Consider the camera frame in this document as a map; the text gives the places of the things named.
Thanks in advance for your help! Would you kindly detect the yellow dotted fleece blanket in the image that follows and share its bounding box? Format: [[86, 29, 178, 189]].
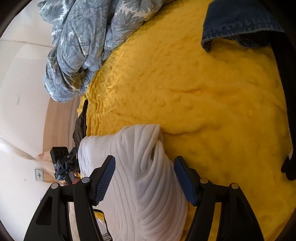
[[85, 1, 295, 240]]

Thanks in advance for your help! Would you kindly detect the cream patterned curtain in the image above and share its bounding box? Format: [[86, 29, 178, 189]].
[[0, 138, 44, 161]]

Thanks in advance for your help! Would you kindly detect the dark blue denim garment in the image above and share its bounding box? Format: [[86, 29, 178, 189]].
[[201, 1, 285, 52]]

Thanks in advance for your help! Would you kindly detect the blue floral duvet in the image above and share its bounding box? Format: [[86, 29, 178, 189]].
[[38, 0, 168, 102]]

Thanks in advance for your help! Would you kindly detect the wooden headboard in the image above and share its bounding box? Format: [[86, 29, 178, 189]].
[[43, 97, 80, 158]]

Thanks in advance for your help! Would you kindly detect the white wall socket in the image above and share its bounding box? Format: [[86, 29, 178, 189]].
[[34, 169, 45, 182]]

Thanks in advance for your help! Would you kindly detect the white ribbed knit garment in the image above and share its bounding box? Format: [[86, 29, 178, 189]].
[[78, 124, 188, 240]]

